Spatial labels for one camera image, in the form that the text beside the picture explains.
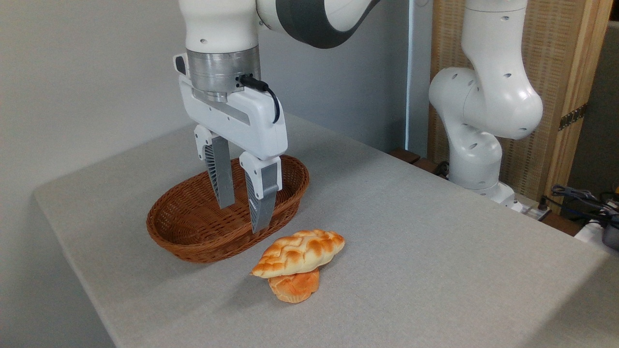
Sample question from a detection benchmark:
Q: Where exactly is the brown wicker basket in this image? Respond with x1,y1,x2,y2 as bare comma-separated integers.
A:
146,155,310,264

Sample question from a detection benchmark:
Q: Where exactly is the long braided bread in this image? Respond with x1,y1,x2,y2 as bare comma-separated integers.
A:
251,229,346,279

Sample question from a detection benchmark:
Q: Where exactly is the black cable bundle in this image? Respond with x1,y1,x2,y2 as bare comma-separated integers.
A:
541,184,619,229

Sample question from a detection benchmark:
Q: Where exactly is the round orange bread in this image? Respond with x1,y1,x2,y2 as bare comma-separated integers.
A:
267,268,321,304

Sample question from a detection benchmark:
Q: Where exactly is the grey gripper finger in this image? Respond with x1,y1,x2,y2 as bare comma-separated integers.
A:
239,151,283,234
194,124,236,210

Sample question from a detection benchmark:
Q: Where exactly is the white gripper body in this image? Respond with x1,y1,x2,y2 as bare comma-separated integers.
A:
178,75,289,161

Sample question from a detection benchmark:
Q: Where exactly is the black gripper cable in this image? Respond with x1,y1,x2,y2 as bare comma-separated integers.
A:
238,73,281,124

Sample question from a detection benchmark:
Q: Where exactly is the wooden folding screen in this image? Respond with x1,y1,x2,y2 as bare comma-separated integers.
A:
428,0,614,213

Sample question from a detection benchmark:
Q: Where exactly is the dark metal screen hinge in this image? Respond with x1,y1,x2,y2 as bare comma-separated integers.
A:
559,103,589,131

